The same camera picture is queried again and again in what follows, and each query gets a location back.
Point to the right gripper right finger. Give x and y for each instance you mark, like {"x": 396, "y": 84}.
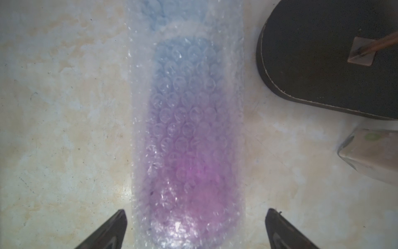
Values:
{"x": 283, "y": 235}

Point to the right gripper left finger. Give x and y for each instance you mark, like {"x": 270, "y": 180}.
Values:
{"x": 110, "y": 235}

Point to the black wire glass stand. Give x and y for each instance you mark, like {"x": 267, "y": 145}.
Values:
{"x": 303, "y": 51}

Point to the purple bubble vase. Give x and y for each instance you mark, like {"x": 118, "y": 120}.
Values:
{"x": 186, "y": 73}

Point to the small bottle black cap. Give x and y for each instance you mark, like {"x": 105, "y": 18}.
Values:
{"x": 373, "y": 153}

